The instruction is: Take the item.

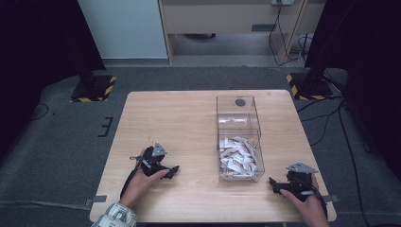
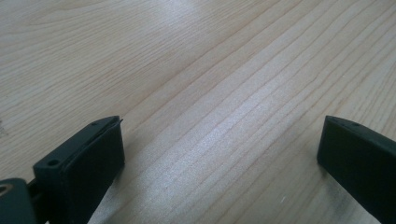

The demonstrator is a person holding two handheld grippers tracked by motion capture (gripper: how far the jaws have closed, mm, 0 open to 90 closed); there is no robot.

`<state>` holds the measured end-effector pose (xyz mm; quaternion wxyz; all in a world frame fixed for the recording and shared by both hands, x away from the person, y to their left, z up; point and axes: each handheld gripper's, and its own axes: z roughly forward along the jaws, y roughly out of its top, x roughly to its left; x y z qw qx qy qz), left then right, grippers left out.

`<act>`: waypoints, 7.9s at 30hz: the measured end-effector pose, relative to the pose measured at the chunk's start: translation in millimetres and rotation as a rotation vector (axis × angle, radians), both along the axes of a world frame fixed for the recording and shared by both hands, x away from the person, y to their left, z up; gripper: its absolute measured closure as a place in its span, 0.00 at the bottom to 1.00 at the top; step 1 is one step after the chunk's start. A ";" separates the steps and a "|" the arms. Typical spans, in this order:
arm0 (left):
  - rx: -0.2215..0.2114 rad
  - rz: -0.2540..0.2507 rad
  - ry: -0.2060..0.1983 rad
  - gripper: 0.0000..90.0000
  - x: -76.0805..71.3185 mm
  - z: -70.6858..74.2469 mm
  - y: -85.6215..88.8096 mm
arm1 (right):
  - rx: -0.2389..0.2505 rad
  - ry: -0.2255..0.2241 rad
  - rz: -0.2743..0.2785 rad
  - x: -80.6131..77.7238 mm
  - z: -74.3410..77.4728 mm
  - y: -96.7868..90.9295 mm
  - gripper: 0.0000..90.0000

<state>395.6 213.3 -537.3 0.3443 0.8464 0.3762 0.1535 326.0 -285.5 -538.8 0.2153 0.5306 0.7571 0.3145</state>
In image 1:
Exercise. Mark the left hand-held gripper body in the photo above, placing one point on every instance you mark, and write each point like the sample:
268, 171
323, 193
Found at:
150, 159

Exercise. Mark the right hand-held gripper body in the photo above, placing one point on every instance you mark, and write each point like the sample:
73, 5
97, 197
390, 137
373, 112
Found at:
299, 181

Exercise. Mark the person's left hand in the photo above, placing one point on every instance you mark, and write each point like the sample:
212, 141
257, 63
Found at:
142, 186

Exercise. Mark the person's right hand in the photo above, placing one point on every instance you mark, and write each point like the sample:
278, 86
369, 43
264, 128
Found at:
307, 209

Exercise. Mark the grey tape strip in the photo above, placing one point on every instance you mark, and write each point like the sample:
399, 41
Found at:
331, 198

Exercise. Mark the pile of white packets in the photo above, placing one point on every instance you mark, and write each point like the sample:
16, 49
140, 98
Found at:
239, 157

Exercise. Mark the clear plastic box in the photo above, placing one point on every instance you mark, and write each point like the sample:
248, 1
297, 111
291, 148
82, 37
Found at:
239, 138

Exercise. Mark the black round disc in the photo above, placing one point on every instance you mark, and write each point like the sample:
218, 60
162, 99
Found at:
240, 102

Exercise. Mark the black stand base yellow stripes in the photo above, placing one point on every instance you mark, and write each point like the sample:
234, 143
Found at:
310, 86
94, 88

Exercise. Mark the white panel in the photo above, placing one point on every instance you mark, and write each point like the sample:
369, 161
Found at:
123, 28

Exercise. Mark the dark curtain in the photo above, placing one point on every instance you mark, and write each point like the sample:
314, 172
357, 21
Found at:
365, 63
34, 56

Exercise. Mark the light wooden cabinet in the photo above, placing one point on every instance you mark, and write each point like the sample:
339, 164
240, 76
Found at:
233, 19

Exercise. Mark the white power strip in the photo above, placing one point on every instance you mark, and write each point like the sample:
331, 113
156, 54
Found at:
282, 2

